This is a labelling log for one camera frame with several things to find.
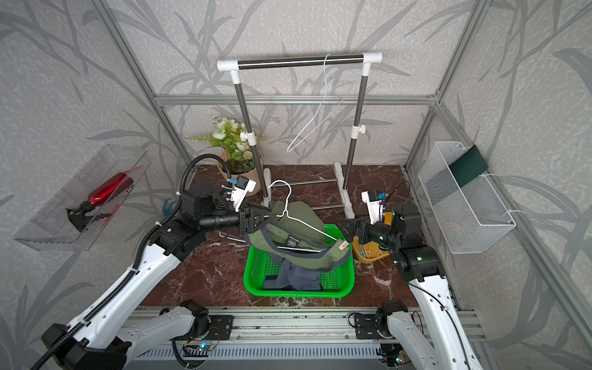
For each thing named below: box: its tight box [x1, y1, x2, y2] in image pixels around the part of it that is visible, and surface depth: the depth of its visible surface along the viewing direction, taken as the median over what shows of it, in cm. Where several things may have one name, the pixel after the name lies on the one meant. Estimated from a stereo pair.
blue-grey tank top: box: [263, 256, 323, 292], surface depth 80 cm
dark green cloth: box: [448, 144, 489, 189], surface depth 72 cm
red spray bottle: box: [65, 172, 134, 233], surface depth 65 cm
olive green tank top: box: [245, 200, 352, 272], surface depth 68 cm
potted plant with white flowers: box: [184, 114, 266, 196], surface depth 93 cm
